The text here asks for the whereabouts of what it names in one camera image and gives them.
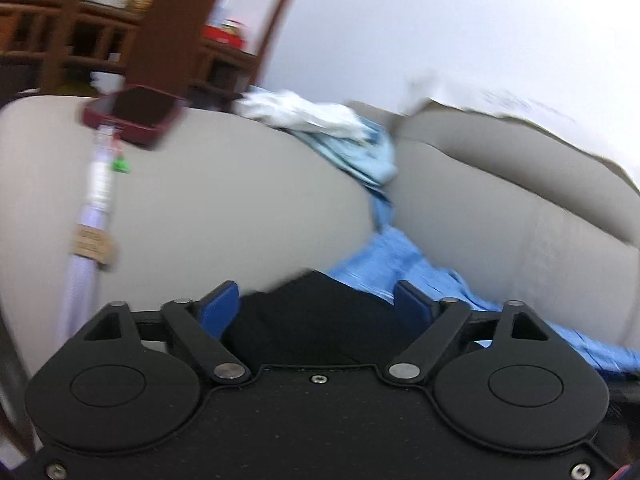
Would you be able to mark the black pants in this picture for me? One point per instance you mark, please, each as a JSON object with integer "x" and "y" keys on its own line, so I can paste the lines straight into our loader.
{"x": 310, "y": 320}

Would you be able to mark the brown wooden door frame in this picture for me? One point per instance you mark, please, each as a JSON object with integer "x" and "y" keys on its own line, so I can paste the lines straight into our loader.
{"x": 280, "y": 10}

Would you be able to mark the brown wooden post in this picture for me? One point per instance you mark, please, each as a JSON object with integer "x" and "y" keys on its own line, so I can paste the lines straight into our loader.
{"x": 170, "y": 25}

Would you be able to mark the dark red box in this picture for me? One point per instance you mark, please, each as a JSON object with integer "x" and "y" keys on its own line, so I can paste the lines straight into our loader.
{"x": 132, "y": 115}

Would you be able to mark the beige leather sofa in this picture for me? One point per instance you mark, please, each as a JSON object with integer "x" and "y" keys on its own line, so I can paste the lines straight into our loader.
{"x": 225, "y": 200}

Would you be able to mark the white cloth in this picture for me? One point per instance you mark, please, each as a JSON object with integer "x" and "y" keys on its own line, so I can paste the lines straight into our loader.
{"x": 300, "y": 110}

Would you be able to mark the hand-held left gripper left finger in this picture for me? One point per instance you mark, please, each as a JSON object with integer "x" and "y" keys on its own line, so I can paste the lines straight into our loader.
{"x": 220, "y": 310}

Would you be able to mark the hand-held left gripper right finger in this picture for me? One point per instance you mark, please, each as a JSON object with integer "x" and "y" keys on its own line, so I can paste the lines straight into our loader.
{"x": 415, "y": 306}

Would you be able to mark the blue checked blanket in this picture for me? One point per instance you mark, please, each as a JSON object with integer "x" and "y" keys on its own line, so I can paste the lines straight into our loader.
{"x": 395, "y": 260}

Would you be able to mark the light blue cloth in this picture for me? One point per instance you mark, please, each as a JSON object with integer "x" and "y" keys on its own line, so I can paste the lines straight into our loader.
{"x": 360, "y": 155}

